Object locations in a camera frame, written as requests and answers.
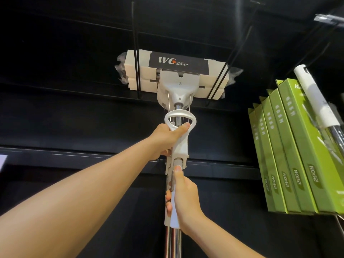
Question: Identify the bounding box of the person's left hand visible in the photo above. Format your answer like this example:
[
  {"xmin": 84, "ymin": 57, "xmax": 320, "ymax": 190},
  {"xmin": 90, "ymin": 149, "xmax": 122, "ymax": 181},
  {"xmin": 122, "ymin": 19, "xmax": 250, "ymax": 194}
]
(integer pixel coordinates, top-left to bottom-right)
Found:
[{"xmin": 147, "ymin": 122, "xmax": 191, "ymax": 160}]

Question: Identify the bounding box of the person's right hand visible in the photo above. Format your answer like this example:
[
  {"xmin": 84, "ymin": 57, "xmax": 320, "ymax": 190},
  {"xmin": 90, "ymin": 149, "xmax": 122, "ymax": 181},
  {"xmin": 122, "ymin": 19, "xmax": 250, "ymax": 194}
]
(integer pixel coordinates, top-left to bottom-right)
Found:
[{"xmin": 165, "ymin": 165, "xmax": 207, "ymax": 237}]

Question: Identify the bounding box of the white sponge mop metal pole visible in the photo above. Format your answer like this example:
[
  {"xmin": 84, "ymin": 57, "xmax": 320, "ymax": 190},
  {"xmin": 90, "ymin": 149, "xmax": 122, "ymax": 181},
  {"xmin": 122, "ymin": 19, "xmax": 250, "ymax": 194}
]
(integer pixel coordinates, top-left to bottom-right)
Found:
[{"xmin": 115, "ymin": 49, "xmax": 243, "ymax": 258}]

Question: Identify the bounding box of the person's left forearm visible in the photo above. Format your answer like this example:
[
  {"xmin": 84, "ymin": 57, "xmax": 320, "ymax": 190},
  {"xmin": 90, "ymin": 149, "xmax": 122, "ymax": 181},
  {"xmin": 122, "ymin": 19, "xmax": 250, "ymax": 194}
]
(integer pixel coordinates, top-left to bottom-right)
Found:
[{"xmin": 0, "ymin": 135, "xmax": 157, "ymax": 258}]

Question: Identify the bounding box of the person's right forearm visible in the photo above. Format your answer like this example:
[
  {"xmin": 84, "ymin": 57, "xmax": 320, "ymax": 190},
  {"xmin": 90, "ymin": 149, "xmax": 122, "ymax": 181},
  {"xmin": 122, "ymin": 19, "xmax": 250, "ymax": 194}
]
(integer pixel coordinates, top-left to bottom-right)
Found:
[{"xmin": 185, "ymin": 212, "xmax": 266, "ymax": 258}]

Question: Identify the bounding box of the green long box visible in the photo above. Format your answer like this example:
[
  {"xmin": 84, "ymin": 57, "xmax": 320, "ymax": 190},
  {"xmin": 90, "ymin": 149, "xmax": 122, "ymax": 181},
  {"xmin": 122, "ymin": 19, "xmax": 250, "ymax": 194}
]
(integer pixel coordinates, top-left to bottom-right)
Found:
[
  {"xmin": 259, "ymin": 96, "xmax": 302, "ymax": 214},
  {"xmin": 248, "ymin": 108, "xmax": 277, "ymax": 213},
  {"xmin": 267, "ymin": 89, "xmax": 319, "ymax": 214},
  {"xmin": 275, "ymin": 78, "xmax": 344, "ymax": 215},
  {"xmin": 253, "ymin": 103, "xmax": 288, "ymax": 214}
]

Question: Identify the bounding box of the black display shelf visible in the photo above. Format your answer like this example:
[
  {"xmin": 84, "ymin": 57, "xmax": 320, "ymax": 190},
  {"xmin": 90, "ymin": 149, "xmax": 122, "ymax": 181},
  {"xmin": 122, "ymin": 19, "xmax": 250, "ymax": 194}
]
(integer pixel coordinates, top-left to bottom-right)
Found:
[{"xmin": 0, "ymin": 146, "xmax": 262, "ymax": 181}]

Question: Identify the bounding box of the white grip metal pole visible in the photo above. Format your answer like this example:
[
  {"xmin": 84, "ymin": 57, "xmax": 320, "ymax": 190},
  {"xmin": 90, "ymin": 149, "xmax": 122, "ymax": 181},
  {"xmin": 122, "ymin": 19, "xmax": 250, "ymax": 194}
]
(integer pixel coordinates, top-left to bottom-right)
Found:
[{"xmin": 293, "ymin": 64, "xmax": 344, "ymax": 156}]

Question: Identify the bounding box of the clear price tag holder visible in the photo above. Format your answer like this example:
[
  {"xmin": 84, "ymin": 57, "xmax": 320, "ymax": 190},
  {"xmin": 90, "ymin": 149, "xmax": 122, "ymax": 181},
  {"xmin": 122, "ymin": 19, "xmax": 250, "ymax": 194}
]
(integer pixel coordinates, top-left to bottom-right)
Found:
[{"xmin": 314, "ymin": 14, "xmax": 344, "ymax": 28}]

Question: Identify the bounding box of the black wire display hook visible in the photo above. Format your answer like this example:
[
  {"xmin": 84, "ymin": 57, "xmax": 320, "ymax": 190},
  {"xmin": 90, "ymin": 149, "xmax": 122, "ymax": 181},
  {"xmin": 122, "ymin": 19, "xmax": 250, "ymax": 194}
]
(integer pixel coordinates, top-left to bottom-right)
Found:
[
  {"xmin": 206, "ymin": 0, "xmax": 265, "ymax": 108},
  {"xmin": 131, "ymin": 1, "xmax": 142, "ymax": 100}
]

